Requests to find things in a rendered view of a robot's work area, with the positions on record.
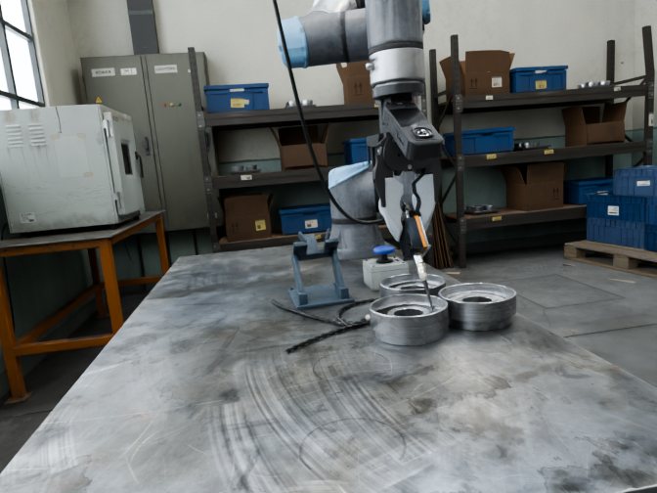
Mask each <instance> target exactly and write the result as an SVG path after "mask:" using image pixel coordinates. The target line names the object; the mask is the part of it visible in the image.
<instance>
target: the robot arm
mask: <svg viewBox="0 0 657 493"><path fill-rule="evenodd" d="M430 22H431V12H430V4H429V0H315V2H314V5H313V8H312V9H311V10H310V11H309V12H308V13H307V15H306V16H305V17H298V16H296V17H293V18H292V19H286V20H282V26H283V30H284V35H285V42H286V47H287V50H288V55H289V59H290V63H291V68H299V67H303V68H307V67H316V66H325V65H333V64H342V63H352V62H360V61H368V60H370V62H369V63H367V64H366V69H367V70H370V71H371V86H372V87H374V88H373V90H372V99H373V100H375V104H376V105H378V114H379V130H380V133H377V134H376V135H372V136H369V137H367V150H368V161H365V162H361V163H356V164H351V165H347V166H342V167H338V168H335V169H333V170H331V171H330V173H329V174H328V188H329V190H330V192H331V194H332V195H333V197H334V199H335V200H336V201H337V203H338V204H339V205H340V207H341V208H342V209H343V210H344V211H345V212H346V213H348V214H349V215H350V216H352V217H354V218H356V219H359V220H363V221H373V220H377V218H376V213H377V212H380V213H381V214H382V215H383V216H384V219H385V222H386V224H387V227H388V229H389V231H390V233H391V234H392V236H393V237H394V238H395V240H396V241H397V242H401V238H402V234H403V230H404V229H403V225H402V221H401V217H402V213H403V211H402V208H401V206H400V203H401V202H405V203H406V204H407V205H409V206H410V210H412V211H416V214H417V216H418V217H420V218H421V221H422V224H423V228H424V231H425V232H426V230H427V228H428V226H429V223H430V221H431V218H432V215H433V212H434V208H435V203H436V202H437V200H438V195H439V190H440V186H441V181H442V168H441V163H440V160H439V157H440V153H441V148H442V143H443V138H442V137H441V135H440V134H439V133H438V132H437V130H436V129H435V128H434V127H433V125H432V124H431V123H430V122H429V120H428V119H427V118H426V117H425V115H424V114H423V113H422V112H421V99H420V96H421V95H423V94H424V84H423V83H422V82H423V81H424V80H425V63H424V50H423V34H424V33H425V29H424V25H425V24H429V23H430ZM370 147H371V152H372V160H371V155H370ZM329 200H330V199H329ZM330 213H331V225H332V227H331V232H330V236H329V238H330V239H332V238H339V244H338V247H337V253H338V258H339V260H355V259H366V258H372V257H377V256H381V254H374V253H373V249H374V248H375V247H379V246H385V242H384V239H383V238H382V235H381V233H380V230H379V228H378V225H377V224H373V225H363V224H358V223H355V222H353V221H351V220H349V219H348V218H346V217H345V216H344V215H343V214H342V213H340V211H339V210H338V209H337V208H336V207H335V205H334V204H333V203H332V201H330Z"/></svg>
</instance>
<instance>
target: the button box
mask: <svg viewBox="0 0 657 493"><path fill-rule="evenodd" d="M363 270H364V283H365V284H366V285H367V286H368V287H369V288H370V289H371V290H372V291H379V282H380V281H381V280H382V279H385V278H387V277H391V276H395V275H401V274H409V265H408V263H407V262H405V261H403V260H402V259H400V258H399V257H397V256H396V257H388V258H387V260H381V258H379V259H371V260H363Z"/></svg>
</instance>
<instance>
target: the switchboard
mask: <svg viewBox="0 0 657 493"><path fill-rule="evenodd" d="M126 3H127V10H128V11H127V12H128V17H129V23H130V30H131V37H132V44H133V51H134V55H128V56H107V57H88V58H80V62H81V67H82V74H83V75H82V79H83V83H84V86H85V92H86V99H87V105H102V106H105V107H108V108H110V109H112V110H115V111H117V112H121V113H123V114H127V115H130V116H131V120H132V124H133V130H134V135H135V142H136V151H137V154H139V156H141V158H142V165H143V172H144V178H142V175H141V184H142V191H143V198H144V205H145V212H146V211H156V210H165V211H163V212H161V216H162V223H163V230H164V234H165V240H166V248H167V255H168V262H169V269H170V267H172V261H171V254H170V245H169V241H168V232H177V231H187V230H192V232H193V236H194V245H195V252H196V255H198V250H197V236H196V230H197V229H207V228H209V220H208V212H207V204H206V196H205V189H204V181H203V172H202V164H201V156H200V148H199V140H198V133H197V118H196V110H195V102H194V94H193V86H192V78H191V70H190V62H189V54H188V53H167V54H159V47H158V39H157V32H156V25H155V14H154V10H153V0H126ZM196 59H197V75H198V83H199V91H200V99H201V105H202V107H203V113H208V110H207V103H206V95H205V94H204V90H203V86H210V82H209V74H208V65H207V58H206V55H205V53H204V52H196ZM204 132H205V140H206V147H207V155H208V163H209V172H210V175H211V177H216V176H221V174H220V165H219V157H218V149H217V141H216V132H215V130H214V126H208V127H205V130H204ZM212 196H213V204H214V212H215V220H216V228H217V227H225V222H224V217H223V214H222V211H221V209H220V206H219V203H218V201H217V197H218V199H219V202H220V204H221V206H222V209H223V212H224V214H225V210H224V203H223V191H222V189H216V190H213V194H212ZM147 234H156V228H155V222H154V223H152V224H150V225H148V226H146V227H144V228H143V229H141V230H139V231H137V232H135V233H133V234H131V235H130V236H136V237H137V243H138V251H139V255H140V262H141V268H142V276H143V277H146V273H145V267H144V260H143V255H142V248H141V241H140V235H147Z"/></svg>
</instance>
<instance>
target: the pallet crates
mask: <svg viewBox="0 0 657 493"><path fill-rule="evenodd" d="M633 168H635V169H633ZM612 177H613V191H608V192H599V193H591V194H586V195H587V223H586V224H587V239H586V240H583V241H580V242H572V243H566V244H565V246H564V256H565V257H564V259H569V260H574V261H578V262H583V263H587V264H591V265H596V266H600V267H605V268H610V269H614V270H619V271H624V272H628V273H633V274H637V275H641V276H646V277H650V278H655V279H657V272H654V271H649V270H644V269H639V268H637V266H638V263H644V264H649V265H654V266H657V165H644V166H635V167H625V168H616V169H614V176H612ZM606 193H607V195H599V194H606ZM585 249H588V250H592V254H597V255H603V256H608V257H613V263H611V262H605V261H600V260H595V259H590V258H586V253H585Z"/></svg>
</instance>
